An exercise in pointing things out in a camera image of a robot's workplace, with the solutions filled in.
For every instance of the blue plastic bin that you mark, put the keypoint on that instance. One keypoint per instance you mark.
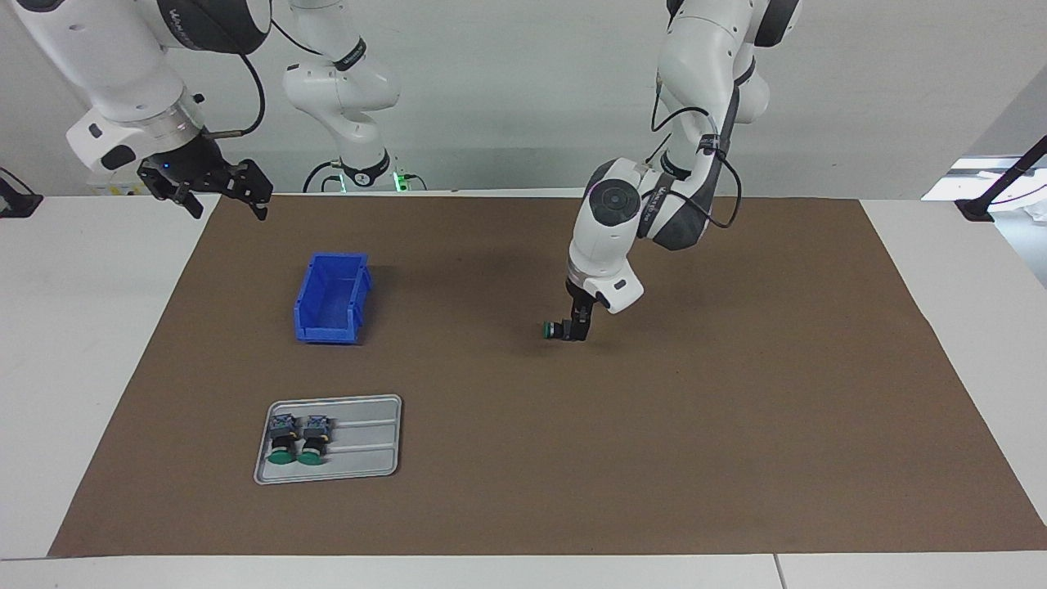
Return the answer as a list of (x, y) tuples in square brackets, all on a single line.
[(331, 298)]

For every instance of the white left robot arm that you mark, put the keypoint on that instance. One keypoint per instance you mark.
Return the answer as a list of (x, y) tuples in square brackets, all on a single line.
[(703, 65)]

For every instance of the black table clamp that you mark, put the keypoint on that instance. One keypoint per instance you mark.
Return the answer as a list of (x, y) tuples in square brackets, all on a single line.
[(16, 203)]

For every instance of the silver metal tray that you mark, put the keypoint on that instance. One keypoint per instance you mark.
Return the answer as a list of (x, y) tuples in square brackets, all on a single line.
[(360, 442)]

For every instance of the green push button switch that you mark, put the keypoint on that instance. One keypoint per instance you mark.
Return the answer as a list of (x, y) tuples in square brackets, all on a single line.
[(313, 442), (282, 442), (550, 330)]

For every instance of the brown table mat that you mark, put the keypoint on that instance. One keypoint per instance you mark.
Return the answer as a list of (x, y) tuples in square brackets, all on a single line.
[(572, 450)]

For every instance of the black angled stand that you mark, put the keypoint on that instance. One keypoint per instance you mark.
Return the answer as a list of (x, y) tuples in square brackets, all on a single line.
[(973, 209)]

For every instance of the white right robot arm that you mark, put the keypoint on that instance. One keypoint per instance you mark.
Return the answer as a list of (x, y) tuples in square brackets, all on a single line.
[(123, 65)]

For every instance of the white cardboard boxes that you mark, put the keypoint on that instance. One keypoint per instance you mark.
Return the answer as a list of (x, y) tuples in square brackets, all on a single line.
[(114, 188)]

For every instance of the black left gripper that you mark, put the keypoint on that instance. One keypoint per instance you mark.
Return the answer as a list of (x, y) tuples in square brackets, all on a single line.
[(582, 298)]

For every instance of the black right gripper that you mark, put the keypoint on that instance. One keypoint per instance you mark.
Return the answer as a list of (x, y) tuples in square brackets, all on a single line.
[(184, 164)]

